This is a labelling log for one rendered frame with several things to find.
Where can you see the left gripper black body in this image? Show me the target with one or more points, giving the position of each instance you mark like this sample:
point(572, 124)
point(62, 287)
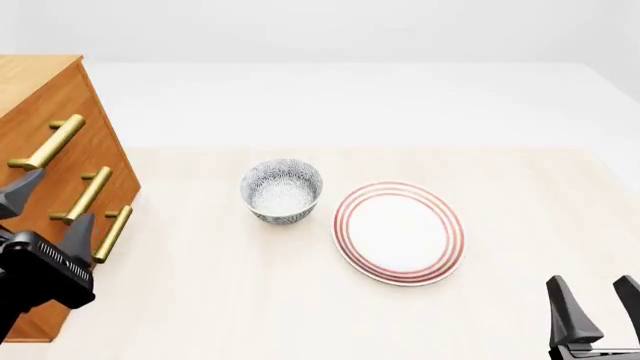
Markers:
point(45, 266)

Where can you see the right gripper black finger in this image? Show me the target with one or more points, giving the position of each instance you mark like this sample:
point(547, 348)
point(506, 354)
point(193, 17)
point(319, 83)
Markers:
point(631, 300)
point(570, 318)

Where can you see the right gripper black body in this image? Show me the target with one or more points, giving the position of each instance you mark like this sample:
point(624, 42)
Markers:
point(590, 354)

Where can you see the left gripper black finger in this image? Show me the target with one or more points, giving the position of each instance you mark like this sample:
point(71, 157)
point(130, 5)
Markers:
point(80, 240)
point(17, 195)

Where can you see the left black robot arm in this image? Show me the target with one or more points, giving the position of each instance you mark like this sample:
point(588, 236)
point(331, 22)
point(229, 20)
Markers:
point(12, 300)

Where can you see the wooden drawer front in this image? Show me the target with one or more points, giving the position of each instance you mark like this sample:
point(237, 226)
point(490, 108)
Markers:
point(123, 187)
point(75, 95)
point(100, 150)

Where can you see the wooden cabinet with drawers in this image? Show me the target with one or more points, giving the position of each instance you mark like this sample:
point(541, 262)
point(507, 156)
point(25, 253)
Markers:
point(30, 75)

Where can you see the white plate with red rings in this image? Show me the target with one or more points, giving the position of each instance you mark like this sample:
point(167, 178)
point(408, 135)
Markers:
point(398, 234)

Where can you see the blue white patterned bowl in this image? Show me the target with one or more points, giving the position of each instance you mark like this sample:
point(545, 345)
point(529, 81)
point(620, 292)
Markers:
point(281, 193)

